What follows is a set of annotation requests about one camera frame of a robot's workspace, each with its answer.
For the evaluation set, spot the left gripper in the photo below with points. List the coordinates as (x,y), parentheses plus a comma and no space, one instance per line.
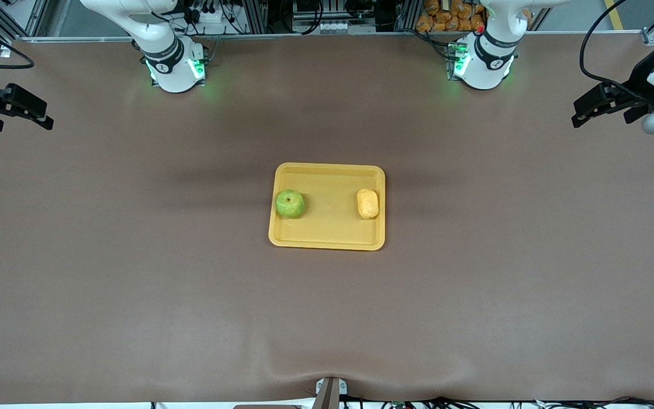
(637,80)

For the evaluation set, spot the yellow potato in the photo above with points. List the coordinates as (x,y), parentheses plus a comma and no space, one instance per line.
(368,203)

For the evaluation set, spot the green apple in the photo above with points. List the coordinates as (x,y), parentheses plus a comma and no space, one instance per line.
(290,203)

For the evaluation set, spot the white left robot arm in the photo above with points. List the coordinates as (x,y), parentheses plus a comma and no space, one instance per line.
(486,62)

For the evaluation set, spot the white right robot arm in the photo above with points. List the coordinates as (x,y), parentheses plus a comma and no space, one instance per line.
(168,62)

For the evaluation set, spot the yellow plastic tray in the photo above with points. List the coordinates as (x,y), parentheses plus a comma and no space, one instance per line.
(330,227)

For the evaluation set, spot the orange snack bags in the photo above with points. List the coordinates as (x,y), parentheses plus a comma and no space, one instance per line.
(446,17)

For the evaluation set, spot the white power strip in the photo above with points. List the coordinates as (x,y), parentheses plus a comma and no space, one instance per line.
(213,23)

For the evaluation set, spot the white terminal strip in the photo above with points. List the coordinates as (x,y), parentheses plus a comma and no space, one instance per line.
(332,26)

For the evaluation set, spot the brown table mat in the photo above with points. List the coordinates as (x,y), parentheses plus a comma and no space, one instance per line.
(327,318)

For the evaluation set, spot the aluminium frame post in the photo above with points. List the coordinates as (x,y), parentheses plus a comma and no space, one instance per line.
(254,14)
(406,14)
(36,14)

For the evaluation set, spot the aluminium table edge rail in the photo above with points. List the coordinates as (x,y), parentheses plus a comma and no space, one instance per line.
(304,35)

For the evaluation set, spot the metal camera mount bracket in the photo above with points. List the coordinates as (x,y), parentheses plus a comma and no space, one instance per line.
(330,395)

